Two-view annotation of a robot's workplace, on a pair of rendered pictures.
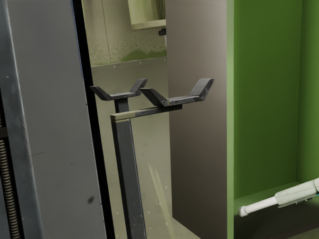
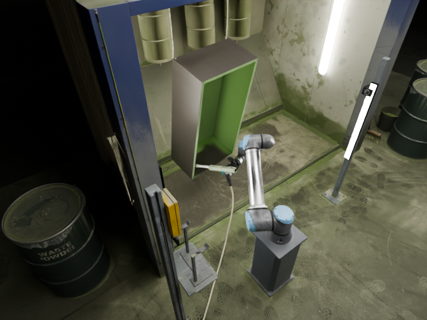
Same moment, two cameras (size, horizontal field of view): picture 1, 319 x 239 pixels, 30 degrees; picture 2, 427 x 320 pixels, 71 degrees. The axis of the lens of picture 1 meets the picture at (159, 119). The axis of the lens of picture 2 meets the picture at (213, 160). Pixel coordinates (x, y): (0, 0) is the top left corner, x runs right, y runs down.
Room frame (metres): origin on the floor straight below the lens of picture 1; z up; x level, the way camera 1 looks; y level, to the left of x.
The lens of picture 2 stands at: (-0.30, 0.13, 2.64)
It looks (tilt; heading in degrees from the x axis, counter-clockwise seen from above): 42 degrees down; 346
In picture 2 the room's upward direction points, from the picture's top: 1 degrees counter-clockwise
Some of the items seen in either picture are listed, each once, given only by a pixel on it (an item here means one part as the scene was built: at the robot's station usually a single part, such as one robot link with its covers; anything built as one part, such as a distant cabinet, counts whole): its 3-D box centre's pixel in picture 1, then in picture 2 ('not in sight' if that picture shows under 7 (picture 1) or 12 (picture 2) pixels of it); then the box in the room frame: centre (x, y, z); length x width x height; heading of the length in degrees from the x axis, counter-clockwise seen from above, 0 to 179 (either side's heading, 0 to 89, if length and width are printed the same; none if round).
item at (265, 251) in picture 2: not in sight; (274, 256); (0.90, -0.68, 0.32); 0.31 x 0.31 x 0.64; 22
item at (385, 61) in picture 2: not in sight; (355, 140); (1.60, -1.75, 0.82); 0.05 x 0.05 x 1.64; 22
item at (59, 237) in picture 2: not in sight; (64, 242); (1.41, 1.03, 0.44); 0.59 x 0.58 x 0.89; 92
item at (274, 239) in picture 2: not in sight; (279, 230); (0.90, -0.68, 0.69); 0.19 x 0.19 x 0.10
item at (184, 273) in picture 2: not in sight; (190, 267); (0.72, 0.05, 0.78); 0.31 x 0.23 x 0.01; 22
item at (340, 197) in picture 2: not in sight; (333, 195); (1.60, -1.75, 0.01); 0.20 x 0.20 x 0.01; 22
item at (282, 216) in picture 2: not in sight; (281, 219); (0.90, -0.67, 0.83); 0.17 x 0.15 x 0.18; 79
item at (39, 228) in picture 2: not in sight; (44, 211); (1.41, 1.03, 0.86); 0.54 x 0.54 x 0.01
